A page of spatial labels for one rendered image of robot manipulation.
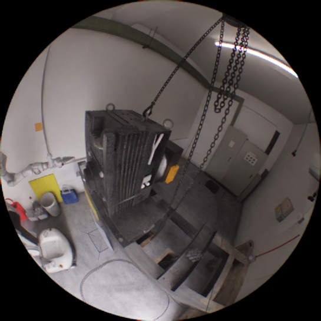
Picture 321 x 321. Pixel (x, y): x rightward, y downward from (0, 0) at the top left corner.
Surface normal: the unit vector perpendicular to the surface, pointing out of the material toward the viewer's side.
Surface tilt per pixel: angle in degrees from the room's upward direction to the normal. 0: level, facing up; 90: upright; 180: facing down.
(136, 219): 0
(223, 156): 90
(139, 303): 0
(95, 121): 90
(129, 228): 0
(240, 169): 90
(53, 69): 90
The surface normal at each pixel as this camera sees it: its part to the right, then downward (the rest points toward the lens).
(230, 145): -0.67, 0.23
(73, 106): 0.69, 0.55
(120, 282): 0.28, -0.80
